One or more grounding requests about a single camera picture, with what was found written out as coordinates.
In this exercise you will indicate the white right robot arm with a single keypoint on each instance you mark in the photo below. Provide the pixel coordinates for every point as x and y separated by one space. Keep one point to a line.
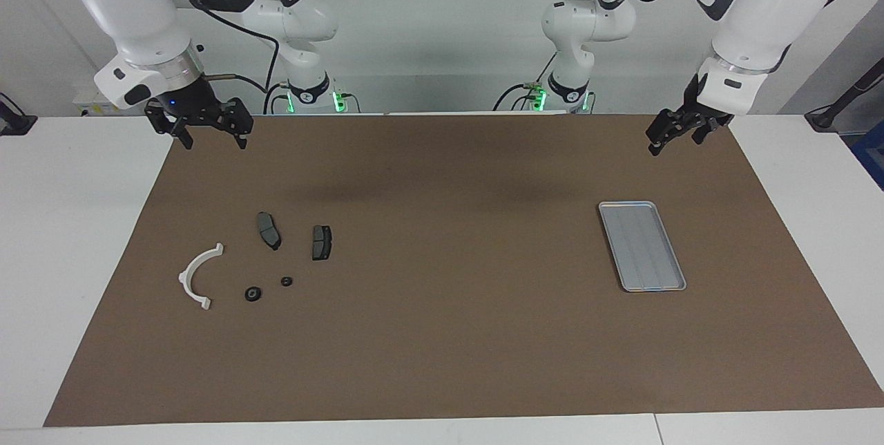
131 10

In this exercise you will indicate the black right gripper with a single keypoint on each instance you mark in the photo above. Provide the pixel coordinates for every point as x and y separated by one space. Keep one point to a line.
200 113

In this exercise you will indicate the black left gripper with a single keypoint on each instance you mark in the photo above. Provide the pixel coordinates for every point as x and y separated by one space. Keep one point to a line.
690 121

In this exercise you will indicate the dark rectangular brake pad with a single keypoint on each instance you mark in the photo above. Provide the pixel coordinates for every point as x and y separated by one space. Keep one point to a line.
321 243

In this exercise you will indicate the brown table mat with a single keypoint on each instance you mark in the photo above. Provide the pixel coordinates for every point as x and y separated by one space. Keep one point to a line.
442 348

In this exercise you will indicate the black stand with pole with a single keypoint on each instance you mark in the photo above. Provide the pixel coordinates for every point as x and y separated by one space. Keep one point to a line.
832 112

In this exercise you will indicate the silver metal tray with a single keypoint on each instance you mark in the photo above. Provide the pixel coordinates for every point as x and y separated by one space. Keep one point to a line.
656 272

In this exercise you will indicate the large black bearing gear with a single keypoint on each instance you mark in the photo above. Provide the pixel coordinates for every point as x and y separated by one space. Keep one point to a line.
253 294

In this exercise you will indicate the blue crate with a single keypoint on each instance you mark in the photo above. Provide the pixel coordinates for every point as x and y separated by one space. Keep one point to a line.
871 155

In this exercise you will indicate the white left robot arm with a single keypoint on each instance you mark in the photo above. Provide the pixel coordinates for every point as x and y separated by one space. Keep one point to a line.
766 10

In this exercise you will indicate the black table clamp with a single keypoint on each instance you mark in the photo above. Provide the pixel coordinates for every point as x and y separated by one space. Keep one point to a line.
15 120

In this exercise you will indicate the white curved plastic bracket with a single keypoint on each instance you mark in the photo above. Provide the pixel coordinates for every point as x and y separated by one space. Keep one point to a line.
185 279

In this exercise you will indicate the white cardboard box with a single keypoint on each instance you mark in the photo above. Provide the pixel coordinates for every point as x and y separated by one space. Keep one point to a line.
83 108

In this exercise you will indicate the dark curved brake pad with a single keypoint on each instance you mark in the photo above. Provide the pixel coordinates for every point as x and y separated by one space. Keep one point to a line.
268 231

